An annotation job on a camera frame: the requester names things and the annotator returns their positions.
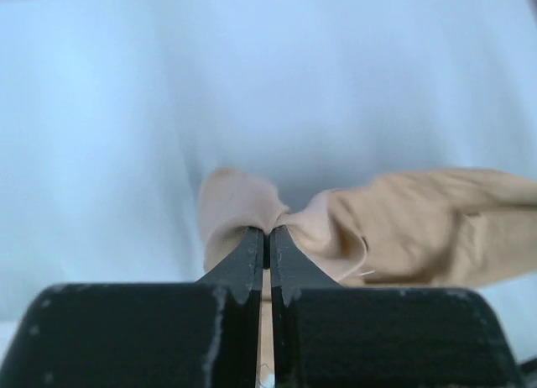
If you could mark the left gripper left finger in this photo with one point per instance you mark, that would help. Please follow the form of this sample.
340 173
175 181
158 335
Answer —
200 334

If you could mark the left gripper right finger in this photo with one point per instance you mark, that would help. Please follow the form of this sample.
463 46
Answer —
327 335

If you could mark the beige t shirt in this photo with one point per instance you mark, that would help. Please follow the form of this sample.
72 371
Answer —
446 227

